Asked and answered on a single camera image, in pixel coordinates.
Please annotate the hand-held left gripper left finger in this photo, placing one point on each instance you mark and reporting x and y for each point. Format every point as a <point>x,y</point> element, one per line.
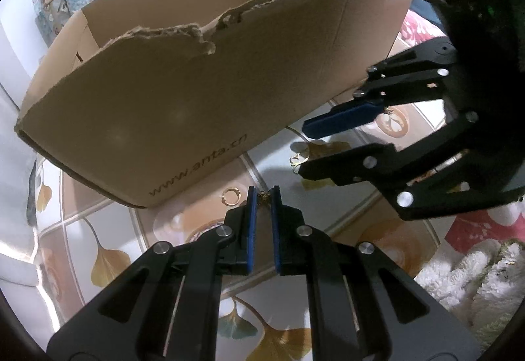
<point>250,221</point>

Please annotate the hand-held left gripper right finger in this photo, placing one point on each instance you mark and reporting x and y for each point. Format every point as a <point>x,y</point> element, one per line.
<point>278,221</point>

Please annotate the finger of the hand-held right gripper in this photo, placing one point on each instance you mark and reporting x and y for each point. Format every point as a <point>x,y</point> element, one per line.
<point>340,121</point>
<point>348,166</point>

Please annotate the brown cardboard box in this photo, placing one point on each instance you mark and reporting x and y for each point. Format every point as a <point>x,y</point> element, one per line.
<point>164,106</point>

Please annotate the ginkgo print table cover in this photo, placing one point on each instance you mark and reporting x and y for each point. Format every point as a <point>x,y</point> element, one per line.
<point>123,229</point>

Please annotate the green white fluffy blanket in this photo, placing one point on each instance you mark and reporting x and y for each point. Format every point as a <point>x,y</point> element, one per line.
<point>459,275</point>

